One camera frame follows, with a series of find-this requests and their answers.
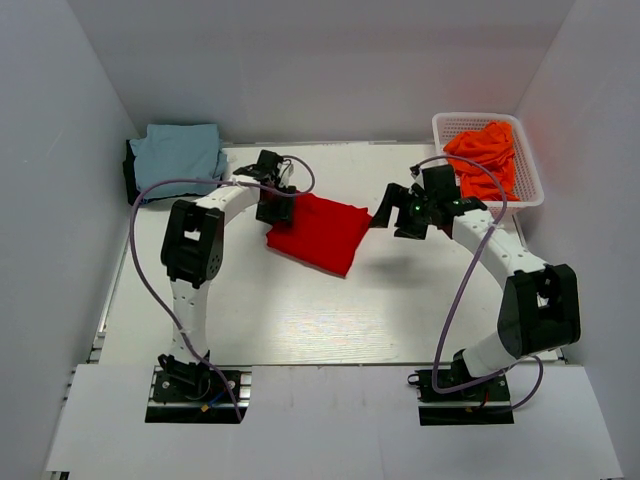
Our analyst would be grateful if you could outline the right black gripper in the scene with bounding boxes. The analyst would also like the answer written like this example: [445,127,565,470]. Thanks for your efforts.
[369,183,437,240]

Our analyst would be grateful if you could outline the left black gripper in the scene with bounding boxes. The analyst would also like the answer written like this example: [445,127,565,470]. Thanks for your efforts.
[257,183,298,226]

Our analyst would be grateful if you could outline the red t shirt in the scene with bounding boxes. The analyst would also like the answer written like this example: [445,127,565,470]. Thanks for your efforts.
[266,194,372,278]

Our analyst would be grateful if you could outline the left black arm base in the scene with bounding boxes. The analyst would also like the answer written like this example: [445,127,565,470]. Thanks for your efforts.
[144,367,241,425]

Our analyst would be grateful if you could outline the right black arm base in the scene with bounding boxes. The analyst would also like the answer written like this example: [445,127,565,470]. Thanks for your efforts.
[407,369,514,426]

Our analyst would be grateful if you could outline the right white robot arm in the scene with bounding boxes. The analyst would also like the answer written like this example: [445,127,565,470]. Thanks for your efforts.
[370,165,581,399]

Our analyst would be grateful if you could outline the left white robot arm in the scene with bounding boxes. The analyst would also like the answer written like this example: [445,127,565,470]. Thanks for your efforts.
[161,182,299,367]

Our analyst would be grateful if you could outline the orange t shirt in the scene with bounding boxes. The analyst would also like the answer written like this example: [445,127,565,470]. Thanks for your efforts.
[443,121,519,202]

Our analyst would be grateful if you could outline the folded light blue t shirt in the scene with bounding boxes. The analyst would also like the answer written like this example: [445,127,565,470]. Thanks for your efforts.
[129,124,227,203]

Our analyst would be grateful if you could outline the white plastic basket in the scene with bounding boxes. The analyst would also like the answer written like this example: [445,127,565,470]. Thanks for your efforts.
[432,112,545,217]

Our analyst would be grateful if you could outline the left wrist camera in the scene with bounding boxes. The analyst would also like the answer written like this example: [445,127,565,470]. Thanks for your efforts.
[233,150,292,189]

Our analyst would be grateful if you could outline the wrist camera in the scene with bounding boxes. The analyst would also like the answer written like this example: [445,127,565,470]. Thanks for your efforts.
[233,150,292,189]
[450,197,487,216]

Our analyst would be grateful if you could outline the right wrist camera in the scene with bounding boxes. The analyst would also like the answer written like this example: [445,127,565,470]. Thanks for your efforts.
[450,197,487,216]

